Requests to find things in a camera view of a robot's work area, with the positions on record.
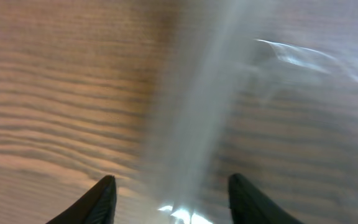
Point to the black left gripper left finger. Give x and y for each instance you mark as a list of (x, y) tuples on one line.
[(97, 206)]

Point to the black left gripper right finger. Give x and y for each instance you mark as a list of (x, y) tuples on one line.
[(248, 205)]

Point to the clear plastic container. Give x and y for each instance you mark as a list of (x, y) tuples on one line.
[(266, 89)]

